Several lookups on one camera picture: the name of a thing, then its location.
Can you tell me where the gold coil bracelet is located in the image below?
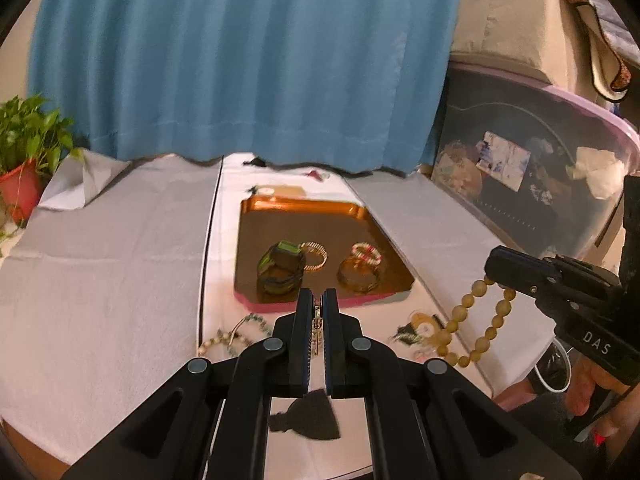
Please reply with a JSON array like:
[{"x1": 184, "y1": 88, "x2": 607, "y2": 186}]
[{"x1": 301, "y1": 241, "x2": 328, "y2": 272}]

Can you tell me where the red white bead bracelet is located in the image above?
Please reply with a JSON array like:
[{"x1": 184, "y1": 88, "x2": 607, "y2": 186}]
[{"x1": 350, "y1": 242, "x2": 383, "y2": 267}]

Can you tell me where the gold disc pendant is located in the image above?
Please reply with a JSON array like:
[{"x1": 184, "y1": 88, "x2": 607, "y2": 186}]
[{"x1": 395, "y1": 310, "x2": 451, "y2": 348}]

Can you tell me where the beige fabric storage box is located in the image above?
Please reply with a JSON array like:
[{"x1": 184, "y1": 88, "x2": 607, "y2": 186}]
[{"x1": 450, "y1": 0, "x2": 616, "y2": 106}]

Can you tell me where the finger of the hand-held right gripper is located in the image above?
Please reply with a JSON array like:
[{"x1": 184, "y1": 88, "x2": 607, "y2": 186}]
[
  {"x1": 484, "y1": 246, "x2": 623, "y2": 306},
  {"x1": 505, "y1": 287, "x2": 566, "y2": 328}
]

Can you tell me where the green black bangle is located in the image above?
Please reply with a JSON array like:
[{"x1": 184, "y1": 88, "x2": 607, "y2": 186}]
[{"x1": 256, "y1": 241, "x2": 307, "y2": 297}]

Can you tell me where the clear storage bin pink lid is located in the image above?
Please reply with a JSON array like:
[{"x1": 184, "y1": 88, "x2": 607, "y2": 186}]
[{"x1": 430, "y1": 60, "x2": 640, "y2": 261}]

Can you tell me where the white lamp print table runner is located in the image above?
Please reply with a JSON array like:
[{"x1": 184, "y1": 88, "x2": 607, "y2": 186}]
[{"x1": 197, "y1": 152, "x2": 501, "y2": 480}]

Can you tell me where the gold chain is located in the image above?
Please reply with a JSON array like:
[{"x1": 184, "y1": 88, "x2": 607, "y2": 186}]
[{"x1": 311, "y1": 296, "x2": 323, "y2": 358}]

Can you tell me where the white plastic bag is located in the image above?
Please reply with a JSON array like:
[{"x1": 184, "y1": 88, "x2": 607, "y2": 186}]
[{"x1": 565, "y1": 146, "x2": 626, "y2": 200}]

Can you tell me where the green plant in red pot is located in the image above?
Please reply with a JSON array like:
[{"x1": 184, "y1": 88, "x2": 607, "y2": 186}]
[{"x1": 0, "y1": 95, "x2": 86, "y2": 256}]

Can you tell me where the grey tablecloth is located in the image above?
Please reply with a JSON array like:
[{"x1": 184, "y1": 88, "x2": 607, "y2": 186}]
[{"x1": 0, "y1": 152, "x2": 556, "y2": 466}]

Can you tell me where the black round object white rim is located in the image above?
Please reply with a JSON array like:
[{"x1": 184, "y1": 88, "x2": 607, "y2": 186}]
[{"x1": 532, "y1": 340, "x2": 571, "y2": 393}]

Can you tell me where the amber bangle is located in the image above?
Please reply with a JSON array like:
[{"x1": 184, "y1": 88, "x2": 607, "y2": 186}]
[{"x1": 336, "y1": 256, "x2": 381, "y2": 295}]

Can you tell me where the beige bag patterned trim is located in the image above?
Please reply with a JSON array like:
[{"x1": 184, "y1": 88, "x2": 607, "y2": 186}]
[{"x1": 550, "y1": 0, "x2": 633, "y2": 103}]

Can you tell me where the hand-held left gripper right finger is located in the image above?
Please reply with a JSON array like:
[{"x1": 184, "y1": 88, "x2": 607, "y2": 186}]
[{"x1": 322, "y1": 288, "x2": 583, "y2": 480}]

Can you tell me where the yellow bead bracelet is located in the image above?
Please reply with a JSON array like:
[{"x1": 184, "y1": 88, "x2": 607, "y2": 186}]
[{"x1": 430, "y1": 277, "x2": 517, "y2": 368}]

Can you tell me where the orange metal tray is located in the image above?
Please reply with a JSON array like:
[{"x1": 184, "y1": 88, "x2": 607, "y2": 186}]
[{"x1": 233, "y1": 195, "x2": 416, "y2": 308}]

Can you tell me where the dark bead bracelet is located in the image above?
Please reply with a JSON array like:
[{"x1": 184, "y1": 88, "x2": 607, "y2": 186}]
[{"x1": 240, "y1": 312, "x2": 275, "y2": 336}]

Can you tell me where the person's right hand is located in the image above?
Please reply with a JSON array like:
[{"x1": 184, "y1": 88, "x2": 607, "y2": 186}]
[{"x1": 565, "y1": 360, "x2": 640, "y2": 456}]

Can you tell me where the blue curtain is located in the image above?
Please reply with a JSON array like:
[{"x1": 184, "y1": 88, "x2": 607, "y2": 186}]
[{"x1": 27, "y1": 0, "x2": 466, "y2": 178}]

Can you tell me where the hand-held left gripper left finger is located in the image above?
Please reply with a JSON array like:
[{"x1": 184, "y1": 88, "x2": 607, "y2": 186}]
[{"x1": 60, "y1": 288, "x2": 313, "y2": 480}]

